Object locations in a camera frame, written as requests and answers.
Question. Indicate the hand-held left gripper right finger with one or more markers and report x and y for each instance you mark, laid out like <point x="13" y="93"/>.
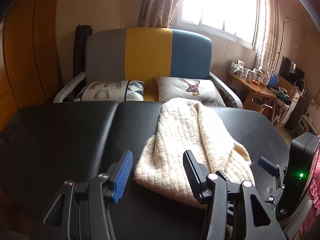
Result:
<point x="192" y="175"/>

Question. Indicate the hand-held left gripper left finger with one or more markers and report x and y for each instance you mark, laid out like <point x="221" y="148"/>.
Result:
<point x="122" y="177"/>

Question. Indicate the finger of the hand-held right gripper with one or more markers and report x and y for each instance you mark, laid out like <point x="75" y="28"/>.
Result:
<point x="266" y="165"/>

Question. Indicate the cream knit sweater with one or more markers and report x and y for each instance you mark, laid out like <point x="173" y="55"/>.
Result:
<point x="190" y="130"/>

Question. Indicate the pink ruffled bed cover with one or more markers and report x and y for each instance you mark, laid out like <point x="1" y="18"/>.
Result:
<point x="315" y="205"/>

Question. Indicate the wooden desk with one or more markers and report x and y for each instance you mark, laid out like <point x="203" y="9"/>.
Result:
<point x="255" y="90"/>

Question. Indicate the deer print pillow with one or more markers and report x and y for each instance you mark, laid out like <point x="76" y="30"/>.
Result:
<point x="175" y="90"/>

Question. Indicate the geometric print pillow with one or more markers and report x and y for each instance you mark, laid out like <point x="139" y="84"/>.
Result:
<point x="110" y="90"/>

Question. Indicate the black monitor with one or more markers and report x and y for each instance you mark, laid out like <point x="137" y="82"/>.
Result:
<point x="290" y="70"/>

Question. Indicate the metal pole stand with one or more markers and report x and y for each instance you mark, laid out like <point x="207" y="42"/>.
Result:
<point x="282" y="42"/>

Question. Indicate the grey yellow blue sofa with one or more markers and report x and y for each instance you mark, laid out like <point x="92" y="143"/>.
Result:
<point x="147" y="55"/>

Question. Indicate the patterned beige curtain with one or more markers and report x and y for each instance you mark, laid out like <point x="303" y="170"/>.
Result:
<point x="155" y="5"/>
<point x="268" y="30"/>

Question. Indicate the black rolled mat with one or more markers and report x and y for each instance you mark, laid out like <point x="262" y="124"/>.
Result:
<point x="81" y="50"/>

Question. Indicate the wooden wardrobe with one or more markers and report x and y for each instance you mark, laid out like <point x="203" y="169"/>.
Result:
<point x="25" y="67"/>

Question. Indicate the bright glass window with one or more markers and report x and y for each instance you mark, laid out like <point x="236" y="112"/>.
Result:
<point x="212" y="10"/>

